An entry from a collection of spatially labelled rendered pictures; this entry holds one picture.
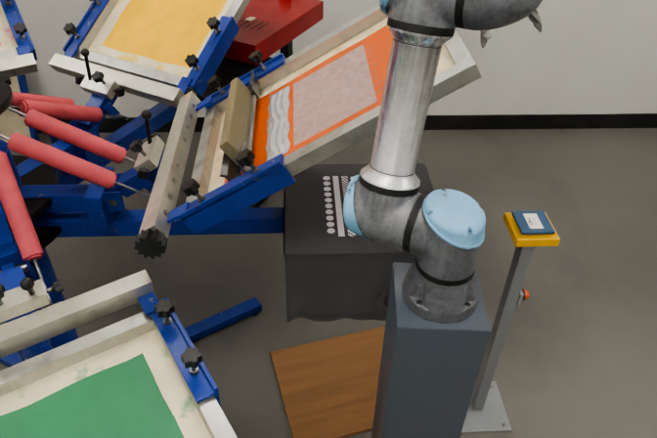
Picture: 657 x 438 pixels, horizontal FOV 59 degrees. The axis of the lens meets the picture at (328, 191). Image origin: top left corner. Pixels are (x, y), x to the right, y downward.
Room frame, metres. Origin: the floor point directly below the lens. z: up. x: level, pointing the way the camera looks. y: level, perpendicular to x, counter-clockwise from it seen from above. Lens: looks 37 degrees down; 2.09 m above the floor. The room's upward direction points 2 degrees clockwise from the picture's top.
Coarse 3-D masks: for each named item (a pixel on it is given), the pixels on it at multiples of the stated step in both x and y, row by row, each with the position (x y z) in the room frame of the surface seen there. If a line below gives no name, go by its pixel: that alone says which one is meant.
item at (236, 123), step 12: (240, 84) 1.55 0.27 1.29; (240, 96) 1.49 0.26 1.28; (228, 108) 1.41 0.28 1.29; (240, 108) 1.43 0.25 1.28; (228, 120) 1.33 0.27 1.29; (240, 120) 1.37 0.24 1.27; (228, 132) 1.27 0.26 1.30; (240, 132) 1.32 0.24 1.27; (228, 144) 1.23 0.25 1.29; (240, 144) 1.27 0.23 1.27
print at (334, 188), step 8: (328, 176) 1.57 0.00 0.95; (336, 176) 1.57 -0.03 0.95; (344, 176) 1.57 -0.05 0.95; (352, 176) 1.58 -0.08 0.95; (328, 184) 1.53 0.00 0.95; (336, 184) 1.53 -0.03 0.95; (344, 184) 1.53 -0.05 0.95; (328, 192) 1.49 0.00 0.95; (336, 192) 1.49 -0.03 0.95; (344, 192) 1.49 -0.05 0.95; (328, 200) 1.44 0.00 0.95; (336, 200) 1.44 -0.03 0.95; (328, 208) 1.40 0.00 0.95; (336, 208) 1.40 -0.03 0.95; (328, 216) 1.36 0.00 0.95; (336, 216) 1.37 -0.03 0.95; (328, 224) 1.33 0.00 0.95; (336, 224) 1.33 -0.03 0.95; (344, 224) 1.33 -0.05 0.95; (328, 232) 1.29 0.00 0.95; (336, 232) 1.29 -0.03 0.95; (344, 232) 1.30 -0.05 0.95
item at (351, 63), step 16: (384, 32) 1.60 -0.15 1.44; (352, 48) 1.61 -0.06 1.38; (384, 48) 1.51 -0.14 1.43; (320, 64) 1.62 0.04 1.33; (336, 64) 1.57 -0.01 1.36; (352, 64) 1.52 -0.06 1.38; (304, 80) 1.57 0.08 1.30; (320, 80) 1.52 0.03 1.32; (336, 80) 1.47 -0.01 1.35; (288, 96) 1.53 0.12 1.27; (304, 96) 1.48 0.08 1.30; (320, 96) 1.43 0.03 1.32; (256, 112) 1.53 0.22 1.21; (288, 112) 1.43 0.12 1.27; (256, 128) 1.44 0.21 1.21
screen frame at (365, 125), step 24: (360, 24) 1.68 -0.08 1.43; (312, 48) 1.67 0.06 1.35; (456, 48) 1.25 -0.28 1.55; (288, 72) 1.67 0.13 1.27; (456, 72) 1.15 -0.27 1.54; (432, 96) 1.15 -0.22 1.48; (216, 120) 1.58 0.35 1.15; (360, 120) 1.15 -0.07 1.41; (216, 144) 1.47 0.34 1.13; (312, 144) 1.15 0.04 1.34; (336, 144) 1.13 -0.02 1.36; (288, 168) 1.12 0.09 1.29
